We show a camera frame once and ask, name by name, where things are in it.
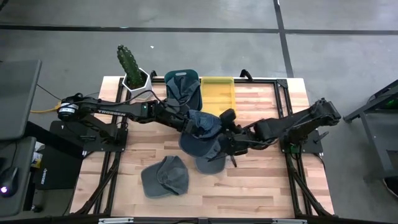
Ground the grey flat monitor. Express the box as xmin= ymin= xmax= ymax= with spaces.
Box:
xmin=0 ymin=59 xmax=43 ymax=141

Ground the green cactus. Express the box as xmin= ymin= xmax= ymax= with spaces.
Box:
xmin=116 ymin=44 xmax=146 ymax=90

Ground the teal plastic bin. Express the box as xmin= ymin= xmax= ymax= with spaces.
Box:
xmin=164 ymin=68 xmax=203 ymax=114

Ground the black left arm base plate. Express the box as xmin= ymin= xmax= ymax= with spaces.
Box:
xmin=49 ymin=120 xmax=129 ymax=152

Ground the black aluminium rig frame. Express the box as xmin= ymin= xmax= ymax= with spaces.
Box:
xmin=70 ymin=77 xmax=335 ymax=224

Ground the white and yellow packet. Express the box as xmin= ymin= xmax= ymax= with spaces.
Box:
xmin=30 ymin=141 xmax=44 ymax=169

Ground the yellow translucent plastic bin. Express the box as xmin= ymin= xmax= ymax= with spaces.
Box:
xmin=200 ymin=77 xmax=237 ymax=118

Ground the black diagonal bar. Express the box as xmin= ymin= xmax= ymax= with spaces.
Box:
xmin=24 ymin=121 xmax=85 ymax=159

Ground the white hexagonal plant pot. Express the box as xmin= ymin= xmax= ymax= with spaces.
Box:
xmin=121 ymin=67 xmax=154 ymax=101

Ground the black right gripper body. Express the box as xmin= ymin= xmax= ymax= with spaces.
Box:
xmin=219 ymin=124 xmax=259 ymax=156

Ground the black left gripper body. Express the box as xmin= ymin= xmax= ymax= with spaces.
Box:
xmin=172 ymin=111 xmax=195 ymax=136

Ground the dark grey desk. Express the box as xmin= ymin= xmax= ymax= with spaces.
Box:
xmin=0 ymin=136 xmax=37 ymax=217

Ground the yellow cable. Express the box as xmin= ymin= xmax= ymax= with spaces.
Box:
xmin=30 ymin=104 xmax=63 ymax=114

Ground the blue denim cap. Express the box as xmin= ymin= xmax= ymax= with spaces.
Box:
xmin=185 ymin=109 xmax=223 ymax=140

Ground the black Trossen box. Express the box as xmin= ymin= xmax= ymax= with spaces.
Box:
xmin=33 ymin=144 xmax=85 ymax=190

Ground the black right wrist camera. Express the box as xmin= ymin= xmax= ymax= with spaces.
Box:
xmin=219 ymin=108 xmax=237 ymax=125

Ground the dark navy blue cap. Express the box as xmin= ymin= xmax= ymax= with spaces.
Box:
xmin=178 ymin=132 xmax=222 ymax=158

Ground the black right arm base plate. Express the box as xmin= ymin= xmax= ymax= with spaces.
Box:
xmin=279 ymin=129 xmax=324 ymax=154

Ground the black computer mouse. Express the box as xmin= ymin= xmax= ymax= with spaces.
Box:
xmin=0 ymin=166 xmax=19 ymax=197

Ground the silver bracket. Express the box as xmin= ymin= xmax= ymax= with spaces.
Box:
xmin=98 ymin=217 xmax=134 ymax=224
xmin=272 ymin=218 xmax=308 ymax=224

